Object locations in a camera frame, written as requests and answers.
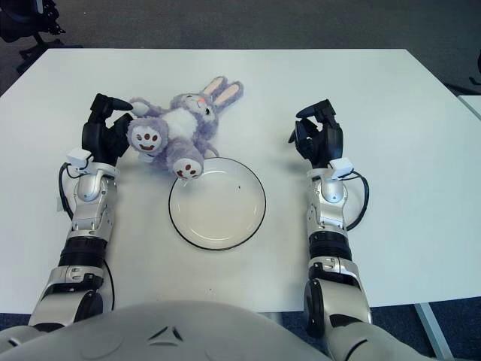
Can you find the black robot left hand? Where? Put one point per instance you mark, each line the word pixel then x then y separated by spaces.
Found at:
pixel 95 139

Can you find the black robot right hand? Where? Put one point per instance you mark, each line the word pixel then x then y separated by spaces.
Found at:
pixel 327 139

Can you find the purple plush bunny doll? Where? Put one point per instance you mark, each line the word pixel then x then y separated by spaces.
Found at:
pixel 180 124

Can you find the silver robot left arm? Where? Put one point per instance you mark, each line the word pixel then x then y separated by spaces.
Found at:
pixel 88 210

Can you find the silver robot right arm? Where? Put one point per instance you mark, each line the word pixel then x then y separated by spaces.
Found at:
pixel 330 214

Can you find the white plate black rim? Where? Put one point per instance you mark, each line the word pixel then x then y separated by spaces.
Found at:
pixel 218 214

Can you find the black office chair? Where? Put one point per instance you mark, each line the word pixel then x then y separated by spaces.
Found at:
pixel 22 26

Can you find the white neighbouring table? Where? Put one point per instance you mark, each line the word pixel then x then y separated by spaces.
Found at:
pixel 473 103

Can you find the grey table base bar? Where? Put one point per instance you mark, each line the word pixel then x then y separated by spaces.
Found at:
pixel 276 319

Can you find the grey robot torso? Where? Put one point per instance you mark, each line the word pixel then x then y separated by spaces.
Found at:
pixel 169 338

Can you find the grey metal table leg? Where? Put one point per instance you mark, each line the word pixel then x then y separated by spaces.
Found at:
pixel 432 331

